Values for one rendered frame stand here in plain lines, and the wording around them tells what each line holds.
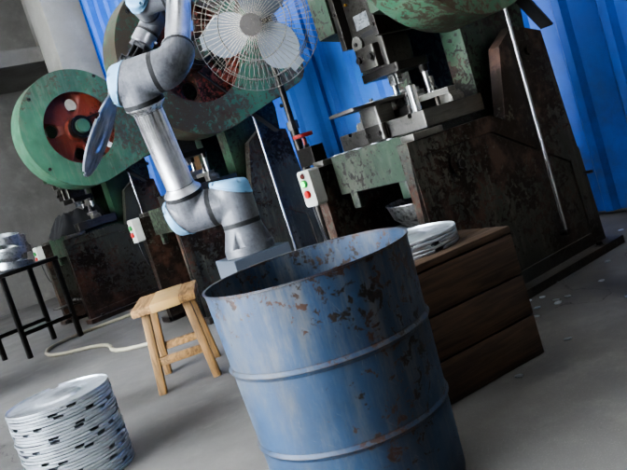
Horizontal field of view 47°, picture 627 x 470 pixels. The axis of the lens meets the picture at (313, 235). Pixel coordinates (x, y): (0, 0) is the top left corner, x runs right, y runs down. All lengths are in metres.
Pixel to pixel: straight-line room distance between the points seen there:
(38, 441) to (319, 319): 1.08
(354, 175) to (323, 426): 1.42
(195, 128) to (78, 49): 4.01
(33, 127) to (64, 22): 2.56
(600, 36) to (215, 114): 1.83
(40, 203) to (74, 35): 2.18
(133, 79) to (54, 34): 5.51
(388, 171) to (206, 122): 1.48
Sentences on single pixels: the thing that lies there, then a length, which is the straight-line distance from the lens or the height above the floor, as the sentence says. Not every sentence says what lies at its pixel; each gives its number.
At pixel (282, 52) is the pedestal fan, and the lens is 3.36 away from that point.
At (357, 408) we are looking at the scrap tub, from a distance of 1.30.
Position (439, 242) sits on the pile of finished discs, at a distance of 1.84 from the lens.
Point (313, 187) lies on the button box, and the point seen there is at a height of 0.56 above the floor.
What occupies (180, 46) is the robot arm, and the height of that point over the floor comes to 1.06.
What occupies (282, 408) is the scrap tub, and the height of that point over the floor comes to 0.26.
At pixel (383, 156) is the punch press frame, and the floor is 0.60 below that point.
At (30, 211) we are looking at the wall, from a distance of 8.82.
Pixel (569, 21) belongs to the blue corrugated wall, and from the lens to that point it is 3.55.
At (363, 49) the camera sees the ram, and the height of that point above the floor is 0.97.
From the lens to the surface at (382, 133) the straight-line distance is 2.53.
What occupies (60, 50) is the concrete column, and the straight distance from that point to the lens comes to 7.53.
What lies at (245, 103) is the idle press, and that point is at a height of 1.02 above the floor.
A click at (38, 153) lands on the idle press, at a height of 1.22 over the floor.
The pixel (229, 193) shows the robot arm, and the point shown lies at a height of 0.64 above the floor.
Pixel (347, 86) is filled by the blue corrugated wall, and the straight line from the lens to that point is 4.58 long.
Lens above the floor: 0.67
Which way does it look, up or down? 6 degrees down
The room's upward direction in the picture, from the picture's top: 17 degrees counter-clockwise
